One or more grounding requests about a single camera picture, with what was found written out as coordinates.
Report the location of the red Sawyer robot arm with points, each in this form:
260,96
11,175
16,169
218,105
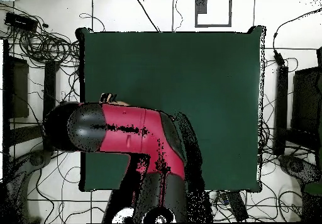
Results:
125,125

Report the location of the dark green table cloth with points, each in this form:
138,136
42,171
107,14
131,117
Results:
201,83

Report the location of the black floor box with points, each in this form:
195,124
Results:
237,206

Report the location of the grey tripod base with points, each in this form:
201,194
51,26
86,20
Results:
296,166
37,158

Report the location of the black electronics box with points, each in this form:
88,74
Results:
20,21

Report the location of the grey floor outlet frame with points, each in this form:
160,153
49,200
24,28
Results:
201,6

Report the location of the black metal frame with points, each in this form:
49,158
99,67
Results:
305,95
49,83

